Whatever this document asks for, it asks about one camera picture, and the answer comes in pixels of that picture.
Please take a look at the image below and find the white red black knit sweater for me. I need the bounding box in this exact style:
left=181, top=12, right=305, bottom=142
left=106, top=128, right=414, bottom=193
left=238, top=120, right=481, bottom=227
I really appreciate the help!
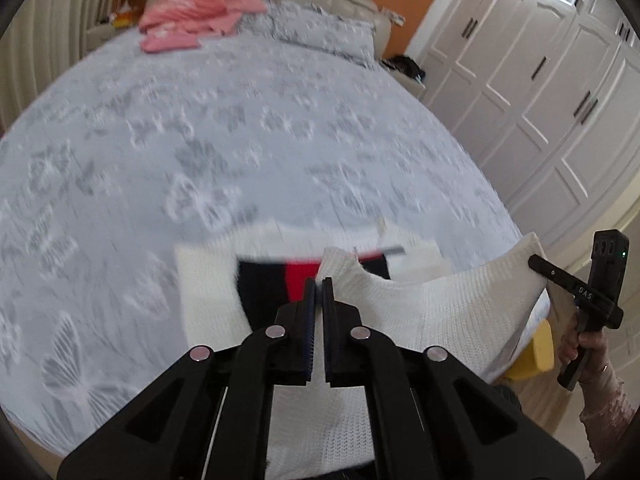
left=175, top=220, right=549, bottom=479

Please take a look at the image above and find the white panelled wardrobe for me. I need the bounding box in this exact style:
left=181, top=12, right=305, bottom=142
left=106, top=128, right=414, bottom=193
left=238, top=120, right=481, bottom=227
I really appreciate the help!
left=416, top=0, right=639, bottom=262

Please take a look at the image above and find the right hand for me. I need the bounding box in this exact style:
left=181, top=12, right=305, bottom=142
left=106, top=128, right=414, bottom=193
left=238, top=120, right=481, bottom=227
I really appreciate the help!
left=558, top=325, right=610, bottom=382

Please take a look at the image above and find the yellow stool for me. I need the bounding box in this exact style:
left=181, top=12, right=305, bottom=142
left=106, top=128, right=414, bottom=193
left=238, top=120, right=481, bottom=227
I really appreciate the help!
left=504, top=320, right=555, bottom=382

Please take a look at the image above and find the cream pleated curtain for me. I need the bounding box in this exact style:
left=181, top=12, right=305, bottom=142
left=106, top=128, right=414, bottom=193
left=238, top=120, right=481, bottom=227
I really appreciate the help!
left=1, top=0, right=113, bottom=132

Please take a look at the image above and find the pink sleeved right forearm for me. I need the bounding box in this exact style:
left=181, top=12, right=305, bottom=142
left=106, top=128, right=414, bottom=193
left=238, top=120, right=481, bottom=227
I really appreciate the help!
left=579, top=361, right=636, bottom=464

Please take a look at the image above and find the black bag on nightstand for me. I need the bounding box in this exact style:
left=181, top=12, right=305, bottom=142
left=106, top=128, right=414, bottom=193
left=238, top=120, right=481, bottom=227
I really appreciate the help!
left=385, top=54, right=425, bottom=82

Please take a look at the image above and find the right bedside table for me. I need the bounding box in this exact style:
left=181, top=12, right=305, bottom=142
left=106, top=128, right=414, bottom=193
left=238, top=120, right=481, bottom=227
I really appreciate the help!
left=381, top=58, right=426, bottom=101

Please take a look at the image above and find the pink crumpled garment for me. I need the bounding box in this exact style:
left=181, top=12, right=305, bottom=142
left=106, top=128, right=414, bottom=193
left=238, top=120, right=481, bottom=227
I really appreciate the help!
left=138, top=0, right=266, bottom=40

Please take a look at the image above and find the grey floral pillow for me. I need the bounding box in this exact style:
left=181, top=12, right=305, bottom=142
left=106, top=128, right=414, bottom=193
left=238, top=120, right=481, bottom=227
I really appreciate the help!
left=236, top=0, right=376, bottom=68

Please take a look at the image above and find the grey butterfly print bed cover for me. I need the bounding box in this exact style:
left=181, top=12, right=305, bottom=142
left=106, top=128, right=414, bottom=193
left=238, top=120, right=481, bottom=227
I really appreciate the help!
left=1, top=24, right=520, bottom=455

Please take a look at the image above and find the bedside table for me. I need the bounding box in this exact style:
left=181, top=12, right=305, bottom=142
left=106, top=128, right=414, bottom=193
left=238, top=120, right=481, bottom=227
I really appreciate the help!
left=85, top=24, right=140, bottom=55
left=381, top=58, right=426, bottom=101

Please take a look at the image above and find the left bedside table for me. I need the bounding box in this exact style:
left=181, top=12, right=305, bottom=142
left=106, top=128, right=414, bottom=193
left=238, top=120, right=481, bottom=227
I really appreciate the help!
left=85, top=24, right=140, bottom=55

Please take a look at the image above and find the small pink folded cloth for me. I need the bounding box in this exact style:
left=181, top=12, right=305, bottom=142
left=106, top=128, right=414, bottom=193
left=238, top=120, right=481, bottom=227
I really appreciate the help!
left=140, top=34, right=201, bottom=54

